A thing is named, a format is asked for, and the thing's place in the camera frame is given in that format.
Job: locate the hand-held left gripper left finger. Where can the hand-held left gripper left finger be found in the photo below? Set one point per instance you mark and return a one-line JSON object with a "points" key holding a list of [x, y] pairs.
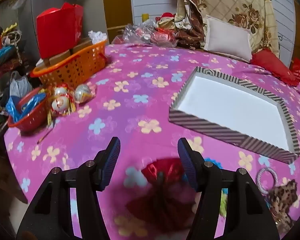
{"points": [[112, 160]]}

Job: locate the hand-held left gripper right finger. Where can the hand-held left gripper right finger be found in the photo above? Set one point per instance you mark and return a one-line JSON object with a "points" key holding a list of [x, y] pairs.
{"points": [[187, 160]]}

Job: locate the striped shallow box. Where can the striped shallow box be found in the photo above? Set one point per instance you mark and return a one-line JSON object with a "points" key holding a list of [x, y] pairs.
{"points": [[227, 105]]}

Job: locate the wrapped candy balls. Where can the wrapped candy balls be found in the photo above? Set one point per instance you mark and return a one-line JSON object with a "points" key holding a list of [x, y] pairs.
{"points": [[60, 105]]}

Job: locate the pink floral blanket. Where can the pink floral blanket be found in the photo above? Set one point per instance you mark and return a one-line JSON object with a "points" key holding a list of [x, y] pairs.
{"points": [[140, 80]]}

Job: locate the small white round figurine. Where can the small white round figurine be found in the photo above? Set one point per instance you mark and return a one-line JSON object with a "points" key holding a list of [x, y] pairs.
{"points": [[58, 91]]}

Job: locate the small red plastic basket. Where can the small red plastic basket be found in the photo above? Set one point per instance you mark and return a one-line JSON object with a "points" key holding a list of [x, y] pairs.
{"points": [[30, 121]]}

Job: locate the red ruffled cushion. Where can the red ruffled cushion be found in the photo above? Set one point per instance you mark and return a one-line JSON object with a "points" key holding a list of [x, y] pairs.
{"points": [[270, 62]]}

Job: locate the orange plastic basket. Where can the orange plastic basket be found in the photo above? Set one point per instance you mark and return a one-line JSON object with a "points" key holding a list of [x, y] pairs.
{"points": [[72, 70]]}

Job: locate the blue foil wrappers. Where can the blue foil wrappers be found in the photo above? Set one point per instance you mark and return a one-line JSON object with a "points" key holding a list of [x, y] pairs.
{"points": [[13, 110]]}

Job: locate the brown cardboard box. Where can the brown cardboard box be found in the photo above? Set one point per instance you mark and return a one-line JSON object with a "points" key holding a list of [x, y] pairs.
{"points": [[82, 46], [60, 57]]}

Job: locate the white plastic bag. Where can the white plastic bag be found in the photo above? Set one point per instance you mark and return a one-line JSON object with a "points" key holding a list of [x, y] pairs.
{"points": [[20, 85]]}

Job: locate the white crumpled tissue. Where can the white crumpled tissue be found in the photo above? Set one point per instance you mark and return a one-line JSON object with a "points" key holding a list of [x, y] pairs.
{"points": [[97, 37]]}

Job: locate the white pillow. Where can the white pillow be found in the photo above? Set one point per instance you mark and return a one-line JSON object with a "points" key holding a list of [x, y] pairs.
{"points": [[227, 40]]}

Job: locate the clear plastic bag pile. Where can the clear plastic bag pile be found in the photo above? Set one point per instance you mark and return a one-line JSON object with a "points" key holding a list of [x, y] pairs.
{"points": [[140, 33]]}

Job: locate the brown patterned quilt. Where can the brown patterned quilt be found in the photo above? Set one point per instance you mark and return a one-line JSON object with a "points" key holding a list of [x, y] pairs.
{"points": [[190, 30]]}

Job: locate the red paper box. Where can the red paper box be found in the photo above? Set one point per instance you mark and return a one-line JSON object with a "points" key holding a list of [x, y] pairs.
{"points": [[57, 30]]}

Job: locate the red hat doll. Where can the red hat doll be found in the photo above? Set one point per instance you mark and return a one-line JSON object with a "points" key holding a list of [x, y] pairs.
{"points": [[166, 20]]}

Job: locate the small yellow box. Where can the small yellow box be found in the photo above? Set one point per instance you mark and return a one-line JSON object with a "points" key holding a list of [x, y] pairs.
{"points": [[145, 17]]}

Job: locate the pile of colourful bags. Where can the pile of colourful bags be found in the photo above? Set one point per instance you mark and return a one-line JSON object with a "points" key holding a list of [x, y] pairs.
{"points": [[5, 57]]}

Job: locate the wooden door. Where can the wooden door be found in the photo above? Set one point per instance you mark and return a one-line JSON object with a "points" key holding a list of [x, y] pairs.
{"points": [[117, 5]]}

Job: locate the cream floral quilt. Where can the cream floral quilt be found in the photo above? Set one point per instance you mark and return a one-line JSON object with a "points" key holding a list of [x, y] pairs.
{"points": [[240, 0]]}

